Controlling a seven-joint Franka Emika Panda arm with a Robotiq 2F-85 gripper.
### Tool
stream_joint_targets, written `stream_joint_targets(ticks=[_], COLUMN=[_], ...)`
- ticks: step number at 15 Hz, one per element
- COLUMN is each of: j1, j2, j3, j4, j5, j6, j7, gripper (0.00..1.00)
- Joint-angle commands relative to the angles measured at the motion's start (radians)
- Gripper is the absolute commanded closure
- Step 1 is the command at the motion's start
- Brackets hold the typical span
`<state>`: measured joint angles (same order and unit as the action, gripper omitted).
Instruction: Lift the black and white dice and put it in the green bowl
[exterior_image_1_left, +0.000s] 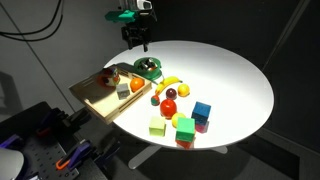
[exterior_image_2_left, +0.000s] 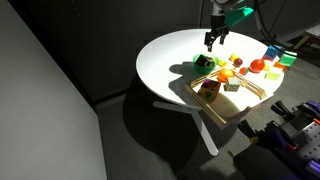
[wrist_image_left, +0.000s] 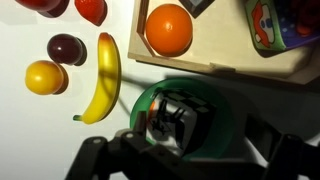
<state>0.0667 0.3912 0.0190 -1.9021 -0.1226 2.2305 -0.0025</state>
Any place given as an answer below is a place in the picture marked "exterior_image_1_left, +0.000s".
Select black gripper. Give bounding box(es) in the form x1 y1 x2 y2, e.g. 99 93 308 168
120 15 152 53

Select black and white dice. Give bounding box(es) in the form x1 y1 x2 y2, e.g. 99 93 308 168
137 58 160 72

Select green plastic bowl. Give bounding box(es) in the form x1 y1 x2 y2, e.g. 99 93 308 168
133 56 164 81

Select grey dice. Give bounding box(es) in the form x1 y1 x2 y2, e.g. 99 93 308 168
115 83 131 101

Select orange fruit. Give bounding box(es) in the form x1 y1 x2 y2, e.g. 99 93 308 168
129 77 146 94

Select colourful number cube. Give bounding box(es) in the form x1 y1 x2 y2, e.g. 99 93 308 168
97 67 121 88

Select yellow banana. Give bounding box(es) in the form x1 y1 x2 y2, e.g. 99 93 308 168
154 75 184 96

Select small red strawberry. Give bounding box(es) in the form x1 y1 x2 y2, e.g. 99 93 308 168
150 94 161 107

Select dark red plum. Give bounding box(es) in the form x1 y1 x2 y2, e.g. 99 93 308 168
165 87 179 101

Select yellow lemon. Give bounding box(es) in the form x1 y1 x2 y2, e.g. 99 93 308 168
176 83 191 98

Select wooden slatted tray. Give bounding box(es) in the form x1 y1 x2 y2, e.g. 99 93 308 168
67 64 153 125

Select red tomato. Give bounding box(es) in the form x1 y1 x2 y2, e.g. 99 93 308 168
159 98 178 119

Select light green cube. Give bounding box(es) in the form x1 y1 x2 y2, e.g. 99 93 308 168
148 115 167 137

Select yellow ball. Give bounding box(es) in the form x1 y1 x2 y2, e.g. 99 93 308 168
170 111 186 129

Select blue cube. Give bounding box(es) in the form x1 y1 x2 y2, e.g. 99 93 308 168
191 100 212 126

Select black clamp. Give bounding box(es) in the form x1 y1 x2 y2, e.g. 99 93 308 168
65 105 92 127

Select pink block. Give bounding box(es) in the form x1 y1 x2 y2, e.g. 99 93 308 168
194 121 210 134

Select orange block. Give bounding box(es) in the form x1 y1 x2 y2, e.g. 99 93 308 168
175 138 195 150

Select purple clamp with orange tips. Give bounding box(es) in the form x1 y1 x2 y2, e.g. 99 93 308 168
54 139 93 171

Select black perforated breadboard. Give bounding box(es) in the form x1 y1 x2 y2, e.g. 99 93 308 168
19 133 83 180

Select white rounded object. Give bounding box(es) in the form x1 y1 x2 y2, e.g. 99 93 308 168
0 148 25 180

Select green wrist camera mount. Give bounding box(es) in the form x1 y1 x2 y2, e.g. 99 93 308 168
104 9 139 24

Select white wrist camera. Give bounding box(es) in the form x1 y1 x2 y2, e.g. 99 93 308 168
136 0 154 11

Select black wall cable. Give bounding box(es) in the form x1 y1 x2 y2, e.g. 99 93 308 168
0 0 64 37
0 13 64 43

